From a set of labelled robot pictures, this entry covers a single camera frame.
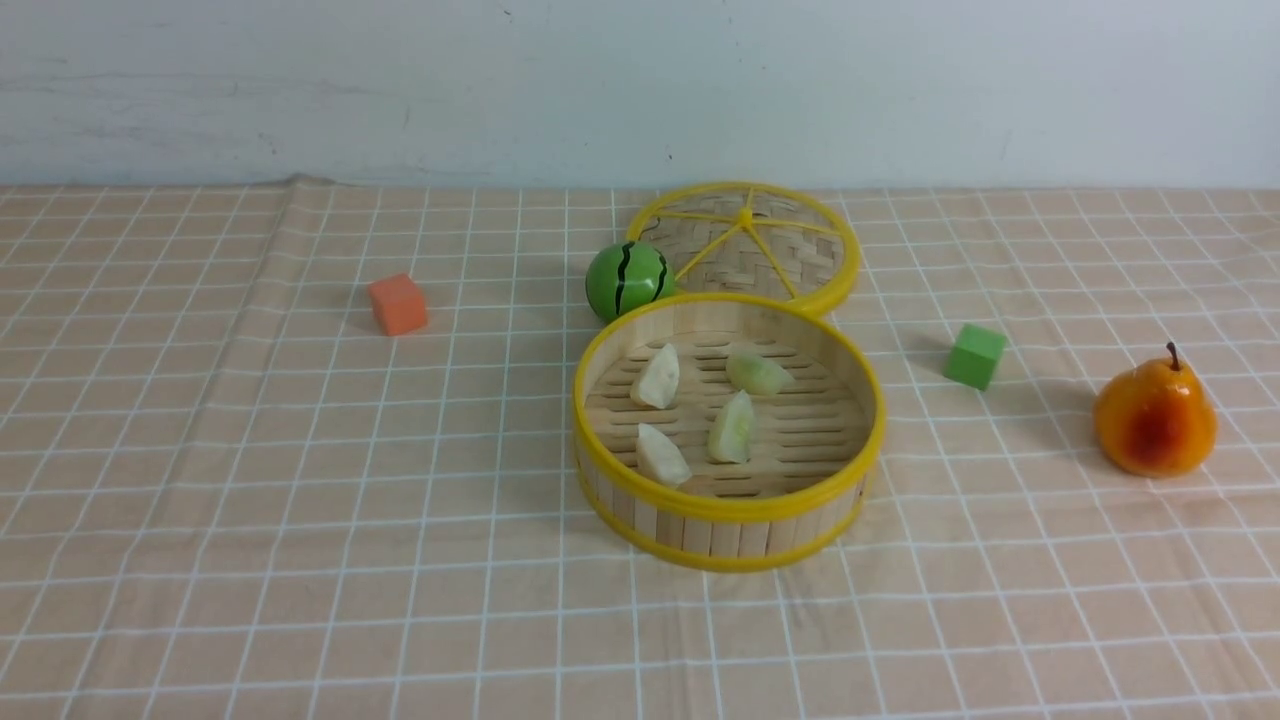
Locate green cube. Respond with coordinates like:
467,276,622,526
943,323,1009,392

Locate bamboo steamer tray yellow rim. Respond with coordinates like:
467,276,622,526
571,293,888,571

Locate beige checkered tablecloth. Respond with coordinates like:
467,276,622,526
1,179,1277,719

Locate orange cube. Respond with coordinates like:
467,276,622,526
367,273,429,337

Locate white dumpling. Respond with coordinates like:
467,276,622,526
635,423,692,488
630,343,680,410

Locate green watermelon ball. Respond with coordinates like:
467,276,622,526
585,241,678,324

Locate bamboo steamer lid yellow rim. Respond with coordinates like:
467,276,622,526
625,181,861,315

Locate white dumpling front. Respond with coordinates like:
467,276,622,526
635,423,692,488

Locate pale green dumpling front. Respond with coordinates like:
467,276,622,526
707,389,756,464

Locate orange pear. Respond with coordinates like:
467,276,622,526
1092,341,1219,479

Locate pale green dumpling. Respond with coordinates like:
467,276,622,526
724,352,794,397
707,389,756,464

